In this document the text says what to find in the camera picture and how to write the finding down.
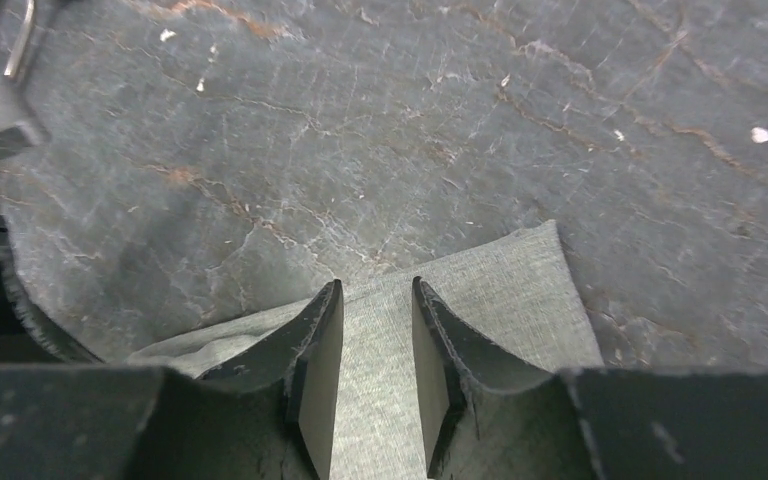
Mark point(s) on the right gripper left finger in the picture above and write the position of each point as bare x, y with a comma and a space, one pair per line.
302, 358

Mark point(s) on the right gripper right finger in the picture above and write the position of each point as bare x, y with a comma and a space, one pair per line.
454, 362

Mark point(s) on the grey cloth napkin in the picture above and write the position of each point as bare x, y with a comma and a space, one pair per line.
518, 292

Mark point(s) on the silver spoon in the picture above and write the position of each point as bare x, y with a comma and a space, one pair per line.
14, 61

